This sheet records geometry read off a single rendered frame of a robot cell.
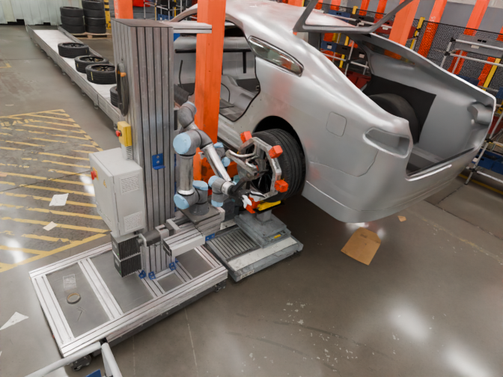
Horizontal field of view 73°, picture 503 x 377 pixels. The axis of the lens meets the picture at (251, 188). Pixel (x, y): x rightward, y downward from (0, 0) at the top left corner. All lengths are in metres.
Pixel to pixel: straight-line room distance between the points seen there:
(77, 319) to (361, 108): 2.41
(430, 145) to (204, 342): 3.05
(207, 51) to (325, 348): 2.46
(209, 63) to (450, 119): 2.51
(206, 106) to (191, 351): 1.93
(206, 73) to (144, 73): 0.97
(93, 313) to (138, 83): 1.60
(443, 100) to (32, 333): 4.16
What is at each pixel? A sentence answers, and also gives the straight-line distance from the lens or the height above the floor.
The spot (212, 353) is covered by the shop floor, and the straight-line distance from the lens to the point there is 2.72.
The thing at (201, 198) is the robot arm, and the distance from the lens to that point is 2.40.
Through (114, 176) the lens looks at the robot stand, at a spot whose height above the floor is 1.22.
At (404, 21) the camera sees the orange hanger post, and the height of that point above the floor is 2.07.
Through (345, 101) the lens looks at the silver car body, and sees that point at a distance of 2.56.
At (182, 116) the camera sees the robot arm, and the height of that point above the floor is 1.40.
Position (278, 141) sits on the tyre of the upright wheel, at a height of 1.16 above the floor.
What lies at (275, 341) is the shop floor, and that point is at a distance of 2.82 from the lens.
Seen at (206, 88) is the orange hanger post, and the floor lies 1.48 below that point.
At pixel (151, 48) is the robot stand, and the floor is 1.92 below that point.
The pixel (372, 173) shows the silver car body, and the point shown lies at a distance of 2.53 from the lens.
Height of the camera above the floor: 2.30
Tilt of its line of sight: 32 degrees down
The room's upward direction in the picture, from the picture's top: 8 degrees clockwise
